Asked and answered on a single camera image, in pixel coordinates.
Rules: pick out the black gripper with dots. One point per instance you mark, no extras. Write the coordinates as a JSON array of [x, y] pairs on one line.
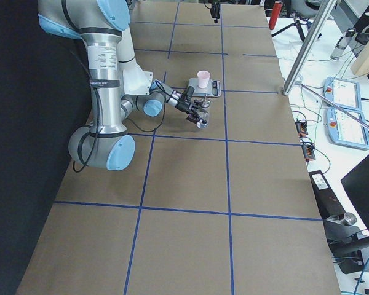
[[182, 106], [214, 11]]

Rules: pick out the pink plastic cup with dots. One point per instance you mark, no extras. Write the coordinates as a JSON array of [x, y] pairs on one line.
[[203, 78]]

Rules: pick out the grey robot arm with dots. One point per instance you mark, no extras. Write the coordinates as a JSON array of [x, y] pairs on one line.
[[119, 86]]

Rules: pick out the red cylinder tube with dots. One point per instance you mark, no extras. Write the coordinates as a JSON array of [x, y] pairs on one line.
[[276, 10]]

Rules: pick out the far orange connector block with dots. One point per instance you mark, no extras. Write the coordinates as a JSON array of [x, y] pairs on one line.
[[301, 127]]

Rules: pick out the orange connector block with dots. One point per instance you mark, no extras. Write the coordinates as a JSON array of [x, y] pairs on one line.
[[301, 127], [308, 151]]

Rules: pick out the near orange connector block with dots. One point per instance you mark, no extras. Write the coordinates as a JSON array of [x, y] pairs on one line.
[[308, 151]]

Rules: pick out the near blue teach pendant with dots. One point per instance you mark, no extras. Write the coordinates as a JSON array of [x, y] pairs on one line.
[[345, 131]]

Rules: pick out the blue teach pendant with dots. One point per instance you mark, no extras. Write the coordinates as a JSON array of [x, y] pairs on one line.
[[345, 131], [343, 92]]

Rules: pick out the far blue teach pendant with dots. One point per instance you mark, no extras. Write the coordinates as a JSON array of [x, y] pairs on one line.
[[343, 92]]

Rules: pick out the black power strip box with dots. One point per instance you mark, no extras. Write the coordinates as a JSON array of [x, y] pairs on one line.
[[327, 201]]

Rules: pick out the black monitor screen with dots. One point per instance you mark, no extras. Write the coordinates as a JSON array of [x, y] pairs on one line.
[[356, 186]]

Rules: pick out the green tipped metal rod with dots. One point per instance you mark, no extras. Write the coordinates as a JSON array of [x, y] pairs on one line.
[[332, 104]]

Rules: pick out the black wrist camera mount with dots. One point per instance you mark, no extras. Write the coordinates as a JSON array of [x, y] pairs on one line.
[[188, 93]]

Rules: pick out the black camera tripod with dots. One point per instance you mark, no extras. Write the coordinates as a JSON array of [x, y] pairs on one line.
[[297, 24]]

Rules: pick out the aluminium frame post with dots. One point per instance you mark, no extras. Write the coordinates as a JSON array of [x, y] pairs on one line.
[[321, 16]]

